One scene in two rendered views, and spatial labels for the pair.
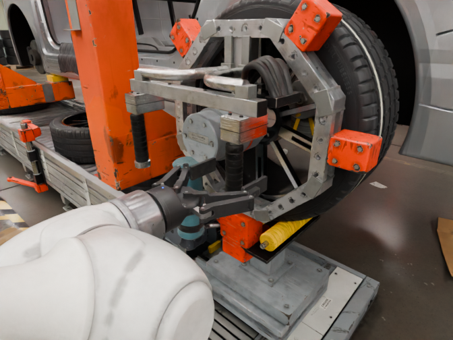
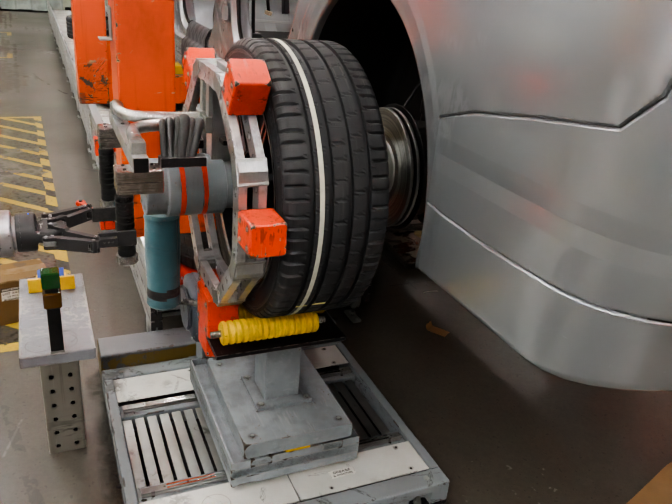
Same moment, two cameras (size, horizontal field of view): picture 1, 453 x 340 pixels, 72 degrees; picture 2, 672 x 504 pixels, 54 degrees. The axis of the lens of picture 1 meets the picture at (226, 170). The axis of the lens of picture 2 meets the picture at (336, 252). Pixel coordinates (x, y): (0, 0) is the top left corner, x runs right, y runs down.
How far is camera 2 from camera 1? 1.01 m
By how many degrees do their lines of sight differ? 20
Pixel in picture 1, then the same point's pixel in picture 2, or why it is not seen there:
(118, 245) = not seen: outside the picture
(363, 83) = (287, 161)
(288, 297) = (265, 428)
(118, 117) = not seen: hidden behind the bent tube
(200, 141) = not seen: hidden behind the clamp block
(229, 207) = (70, 243)
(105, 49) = (130, 66)
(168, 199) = (24, 222)
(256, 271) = (253, 389)
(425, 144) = (430, 258)
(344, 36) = (284, 104)
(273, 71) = (176, 131)
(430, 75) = (435, 167)
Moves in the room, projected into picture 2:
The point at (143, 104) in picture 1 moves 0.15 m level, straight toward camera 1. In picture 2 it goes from (109, 139) to (76, 155)
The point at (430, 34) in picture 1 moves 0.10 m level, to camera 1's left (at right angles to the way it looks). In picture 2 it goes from (435, 114) to (389, 106)
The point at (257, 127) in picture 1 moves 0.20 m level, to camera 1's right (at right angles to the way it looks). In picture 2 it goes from (146, 183) to (233, 204)
